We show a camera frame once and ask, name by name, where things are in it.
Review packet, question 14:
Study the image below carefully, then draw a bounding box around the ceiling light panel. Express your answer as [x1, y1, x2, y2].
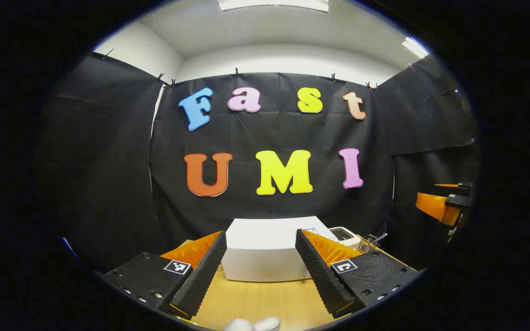
[402, 37, 429, 58]
[217, 0, 330, 12]

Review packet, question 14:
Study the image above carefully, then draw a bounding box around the black backdrop cloth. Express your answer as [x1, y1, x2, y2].
[40, 51, 479, 276]

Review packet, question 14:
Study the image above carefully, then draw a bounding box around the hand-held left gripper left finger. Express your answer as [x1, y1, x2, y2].
[101, 230, 228, 319]

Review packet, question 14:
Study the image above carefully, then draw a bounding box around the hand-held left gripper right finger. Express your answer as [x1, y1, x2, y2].
[295, 228, 421, 319]

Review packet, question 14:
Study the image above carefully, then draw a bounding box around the white toaster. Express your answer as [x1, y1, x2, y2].
[328, 227, 361, 251]

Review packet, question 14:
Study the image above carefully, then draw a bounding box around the white microwave oven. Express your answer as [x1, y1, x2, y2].
[221, 216, 339, 282]

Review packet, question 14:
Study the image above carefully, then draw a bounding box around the wire mesh utensil holder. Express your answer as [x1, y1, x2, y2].
[358, 234, 380, 254]

